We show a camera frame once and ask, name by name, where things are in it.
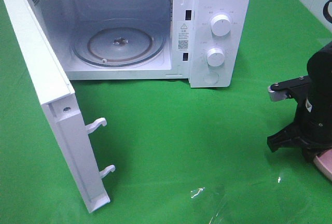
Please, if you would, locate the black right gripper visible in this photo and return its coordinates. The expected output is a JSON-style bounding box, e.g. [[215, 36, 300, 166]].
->
[[267, 96, 331, 162]]

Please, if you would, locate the pink speckled plate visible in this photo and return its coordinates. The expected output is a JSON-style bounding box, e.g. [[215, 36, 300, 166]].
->
[[313, 149, 332, 180]]

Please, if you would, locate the round white door-release button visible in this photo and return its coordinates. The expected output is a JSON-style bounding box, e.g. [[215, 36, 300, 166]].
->
[[203, 72, 219, 85]]

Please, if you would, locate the white microwave door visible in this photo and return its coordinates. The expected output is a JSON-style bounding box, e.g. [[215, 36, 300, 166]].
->
[[4, 0, 115, 213]]

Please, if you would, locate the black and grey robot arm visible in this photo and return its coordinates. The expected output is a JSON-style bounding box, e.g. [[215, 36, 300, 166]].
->
[[267, 43, 331, 161]]

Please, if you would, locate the green table cloth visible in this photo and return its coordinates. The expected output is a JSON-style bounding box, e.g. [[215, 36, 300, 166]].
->
[[1, 0, 331, 223]]

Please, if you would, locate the lower white microwave knob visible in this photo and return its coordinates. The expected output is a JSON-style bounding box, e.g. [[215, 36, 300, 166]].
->
[[206, 48, 225, 67]]

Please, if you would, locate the white microwave knob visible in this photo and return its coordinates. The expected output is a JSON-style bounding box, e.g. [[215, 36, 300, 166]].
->
[[206, 48, 225, 67], [210, 13, 231, 37]]

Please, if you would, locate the upper white microwave knob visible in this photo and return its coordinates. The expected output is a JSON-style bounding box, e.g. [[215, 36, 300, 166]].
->
[[210, 13, 231, 37]]

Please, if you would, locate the white microwave oven body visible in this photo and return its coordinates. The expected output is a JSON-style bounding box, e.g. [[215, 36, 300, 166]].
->
[[29, 0, 249, 88]]

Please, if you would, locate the black camera cable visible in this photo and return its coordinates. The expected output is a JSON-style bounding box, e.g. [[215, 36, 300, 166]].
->
[[323, 0, 332, 24]]

